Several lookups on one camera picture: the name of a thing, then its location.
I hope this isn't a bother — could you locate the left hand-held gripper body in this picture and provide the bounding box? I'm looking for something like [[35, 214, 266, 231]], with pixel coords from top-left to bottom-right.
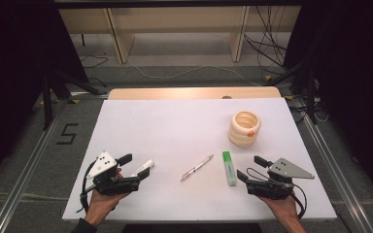
[[85, 150, 142, 197]]

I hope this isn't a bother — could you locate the white floor cable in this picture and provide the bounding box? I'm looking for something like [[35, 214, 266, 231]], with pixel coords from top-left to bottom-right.
[[130, 62, 263, 86]]

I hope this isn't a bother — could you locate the thin black floor cable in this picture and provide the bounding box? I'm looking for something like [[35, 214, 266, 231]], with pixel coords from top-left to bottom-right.
[[79, 55, 110, 69]]

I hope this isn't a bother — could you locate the white table mat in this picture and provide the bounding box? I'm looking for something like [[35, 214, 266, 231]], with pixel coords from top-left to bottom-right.
[[61, 97, 338, 222]]

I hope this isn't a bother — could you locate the light wooden desk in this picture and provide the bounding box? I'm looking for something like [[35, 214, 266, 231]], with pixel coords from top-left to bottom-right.
[[57, 5, 302, 64]]

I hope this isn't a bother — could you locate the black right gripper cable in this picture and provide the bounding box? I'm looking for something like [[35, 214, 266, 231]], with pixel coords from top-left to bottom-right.
[[246, 167, 308, 219]]

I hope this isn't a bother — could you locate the black tripod stand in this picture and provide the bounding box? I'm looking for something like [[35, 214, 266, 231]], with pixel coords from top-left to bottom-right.
[[42, 69, 103, 130], [266, 57, 319, 125]]

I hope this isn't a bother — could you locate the cream ribbed pen holder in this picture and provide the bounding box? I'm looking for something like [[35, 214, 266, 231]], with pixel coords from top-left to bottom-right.
[[228, 111, 262, 149]]

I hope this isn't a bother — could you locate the white marker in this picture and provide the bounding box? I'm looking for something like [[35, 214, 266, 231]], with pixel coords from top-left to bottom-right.
[[130, 159, 155, 178]]

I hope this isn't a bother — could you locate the aluminium floor rail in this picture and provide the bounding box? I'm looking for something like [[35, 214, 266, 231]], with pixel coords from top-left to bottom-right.
[[0, 100, 69, 233], [295, 98, 373, 233]]

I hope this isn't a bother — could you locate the clear ballpoint pen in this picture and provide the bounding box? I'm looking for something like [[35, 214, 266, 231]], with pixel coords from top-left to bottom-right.
[[180, 153, 215, 183]]

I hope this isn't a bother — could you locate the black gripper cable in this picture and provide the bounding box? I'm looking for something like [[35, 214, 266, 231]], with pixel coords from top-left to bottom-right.
[[76, 159, 98, 214], [246, 167, 308, 219]]

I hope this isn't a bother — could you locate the bundle of black cables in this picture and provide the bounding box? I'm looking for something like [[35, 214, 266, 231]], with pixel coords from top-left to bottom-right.
[[243, 5, 289, 71]]

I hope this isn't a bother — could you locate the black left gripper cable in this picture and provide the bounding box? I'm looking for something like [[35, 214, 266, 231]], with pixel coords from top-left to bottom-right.
[[76, 159, 98, 214]]

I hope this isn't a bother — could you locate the person's right hand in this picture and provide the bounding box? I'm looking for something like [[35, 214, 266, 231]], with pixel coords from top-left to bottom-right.
[[259, 192, 300, 224]]

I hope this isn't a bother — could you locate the person's left hand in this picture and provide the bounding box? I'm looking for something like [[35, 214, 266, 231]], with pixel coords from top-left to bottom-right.
[[85, 188, 130, 227]]

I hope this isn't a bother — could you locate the green highlighter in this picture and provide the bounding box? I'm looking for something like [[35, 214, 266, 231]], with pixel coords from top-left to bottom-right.
[[221, 150, 238, 187]]

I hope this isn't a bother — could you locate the black curtain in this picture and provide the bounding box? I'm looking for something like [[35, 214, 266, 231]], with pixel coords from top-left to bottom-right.
[[285, 0, 373, 212], [0, 0, 88, 192]]

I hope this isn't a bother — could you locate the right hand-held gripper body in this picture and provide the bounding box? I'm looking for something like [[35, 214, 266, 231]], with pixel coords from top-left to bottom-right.
[[245, 157, 316, 201]]

